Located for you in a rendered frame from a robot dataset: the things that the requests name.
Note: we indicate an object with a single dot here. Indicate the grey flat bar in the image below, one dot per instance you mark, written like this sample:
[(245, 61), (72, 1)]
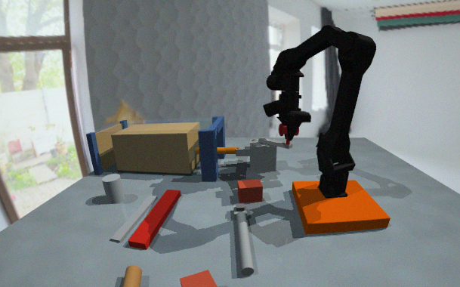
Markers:
[(133, 219)]

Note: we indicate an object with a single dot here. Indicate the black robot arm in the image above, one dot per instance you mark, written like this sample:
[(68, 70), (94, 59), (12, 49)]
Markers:
[(355, 55)]

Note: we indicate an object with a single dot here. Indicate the blue rectangular frame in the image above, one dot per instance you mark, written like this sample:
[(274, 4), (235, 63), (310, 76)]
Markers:
[(217, 128)]

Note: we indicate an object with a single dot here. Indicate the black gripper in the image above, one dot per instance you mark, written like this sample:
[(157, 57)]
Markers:
[(294, 116)]

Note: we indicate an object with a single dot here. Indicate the black-headed mallet with wooden handle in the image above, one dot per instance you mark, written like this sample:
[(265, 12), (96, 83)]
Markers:
[(132, 276)]

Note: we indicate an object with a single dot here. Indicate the red rectangular bar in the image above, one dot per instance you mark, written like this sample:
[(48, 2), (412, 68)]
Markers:
[(147, 230)]

